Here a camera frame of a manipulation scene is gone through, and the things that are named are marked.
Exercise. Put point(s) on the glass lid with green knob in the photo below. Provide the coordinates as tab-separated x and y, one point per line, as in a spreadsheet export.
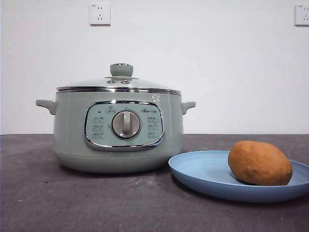
121	70

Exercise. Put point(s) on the brown potato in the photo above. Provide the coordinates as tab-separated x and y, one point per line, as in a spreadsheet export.
258	164

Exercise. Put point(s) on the white wall socket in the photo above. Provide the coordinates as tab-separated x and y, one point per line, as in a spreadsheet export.
303	14
100	14

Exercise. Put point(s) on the blue round plate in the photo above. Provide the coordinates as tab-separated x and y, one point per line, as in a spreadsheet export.
200	174

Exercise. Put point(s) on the pale green electric steamer pot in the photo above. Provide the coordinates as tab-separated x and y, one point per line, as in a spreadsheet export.
70	135

